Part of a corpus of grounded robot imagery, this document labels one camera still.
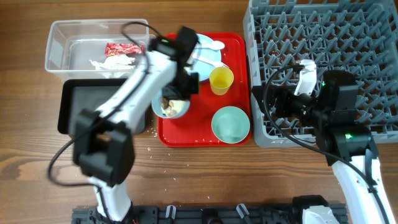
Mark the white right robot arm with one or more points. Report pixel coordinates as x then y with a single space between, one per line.
348 146

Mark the white plastic spoon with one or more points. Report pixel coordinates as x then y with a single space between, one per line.
214 45

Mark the red serving tray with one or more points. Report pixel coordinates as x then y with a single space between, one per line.
193 129

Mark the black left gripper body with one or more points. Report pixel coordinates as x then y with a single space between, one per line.
184 84

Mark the grey dishwasher rack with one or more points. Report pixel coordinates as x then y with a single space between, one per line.
359 37

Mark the rice and food leftovers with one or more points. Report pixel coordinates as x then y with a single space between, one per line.
171 107

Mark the clear plastic bin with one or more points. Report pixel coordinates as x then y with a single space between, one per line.
76 47

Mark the light blue plate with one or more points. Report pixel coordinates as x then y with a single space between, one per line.
202 68

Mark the yellow plastic cup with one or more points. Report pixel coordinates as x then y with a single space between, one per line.
221 78

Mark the black plastic tray bin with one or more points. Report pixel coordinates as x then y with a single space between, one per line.
79 94

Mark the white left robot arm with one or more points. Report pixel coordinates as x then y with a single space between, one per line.
103 146

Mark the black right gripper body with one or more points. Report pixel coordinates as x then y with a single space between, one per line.
265 101

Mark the light blue bowl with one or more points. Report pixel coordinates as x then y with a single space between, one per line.
156 107

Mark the mint green bowl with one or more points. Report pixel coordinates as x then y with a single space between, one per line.
230 125

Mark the white plastic fork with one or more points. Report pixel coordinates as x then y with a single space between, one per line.
208 61

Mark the red snack wrapper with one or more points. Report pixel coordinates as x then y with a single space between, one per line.
112 49

